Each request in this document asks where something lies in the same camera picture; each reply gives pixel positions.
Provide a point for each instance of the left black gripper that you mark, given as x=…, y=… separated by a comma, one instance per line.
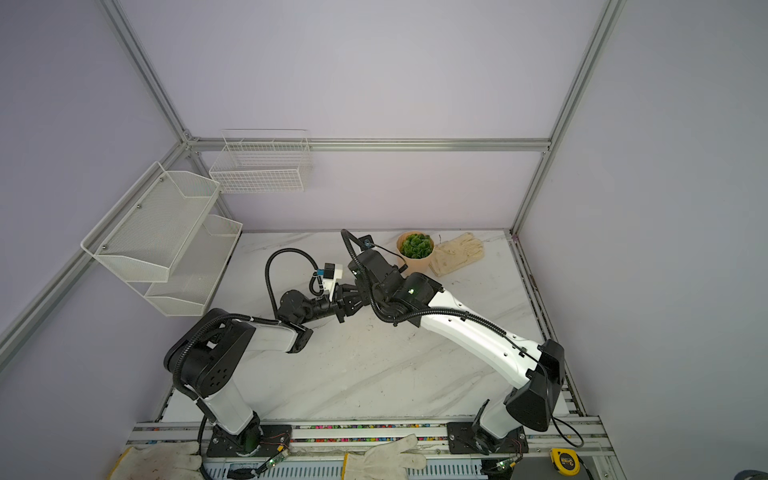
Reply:
x=344, y=302

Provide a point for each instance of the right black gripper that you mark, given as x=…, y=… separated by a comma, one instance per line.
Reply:
x=364, y=296

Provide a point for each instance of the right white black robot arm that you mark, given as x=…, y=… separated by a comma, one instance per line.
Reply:
x=536, y=372

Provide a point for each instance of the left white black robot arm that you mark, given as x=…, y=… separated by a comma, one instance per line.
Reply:
x=203, y=362

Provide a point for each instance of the potted green plant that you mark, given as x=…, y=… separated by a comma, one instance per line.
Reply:
x=416, y=249

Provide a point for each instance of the beige work glove on table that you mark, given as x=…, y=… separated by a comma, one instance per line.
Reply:
x=452, y=255

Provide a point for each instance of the white mesh shelf lower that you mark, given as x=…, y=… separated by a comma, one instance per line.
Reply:
x=192, y=284

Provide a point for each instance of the white mesh shelf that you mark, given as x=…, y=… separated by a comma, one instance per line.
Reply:
x=192, y=284
x=143, y=238

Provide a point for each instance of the white glove front centre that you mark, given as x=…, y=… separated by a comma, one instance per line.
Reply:
x=392, y=460

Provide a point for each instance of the white glove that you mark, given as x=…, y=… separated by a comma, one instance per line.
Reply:
x=165, y=461
x=392, y=460

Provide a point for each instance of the white mesh shelf upper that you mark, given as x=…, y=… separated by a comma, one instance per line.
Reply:
x=143, y=238

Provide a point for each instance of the white glove front left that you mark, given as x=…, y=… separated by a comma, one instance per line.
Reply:
x=165, y=461

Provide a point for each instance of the yellow tape measure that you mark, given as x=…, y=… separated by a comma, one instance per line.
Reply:
x=566, y=461

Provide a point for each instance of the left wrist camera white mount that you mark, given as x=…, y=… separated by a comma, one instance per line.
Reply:
x=330, y=276

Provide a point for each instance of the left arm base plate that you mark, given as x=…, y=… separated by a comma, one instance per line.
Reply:
x=262, y=441

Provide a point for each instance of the white wire basket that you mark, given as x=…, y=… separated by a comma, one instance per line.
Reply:
x=263, y=161

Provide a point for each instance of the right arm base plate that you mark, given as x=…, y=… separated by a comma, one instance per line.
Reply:
x=468, y=438

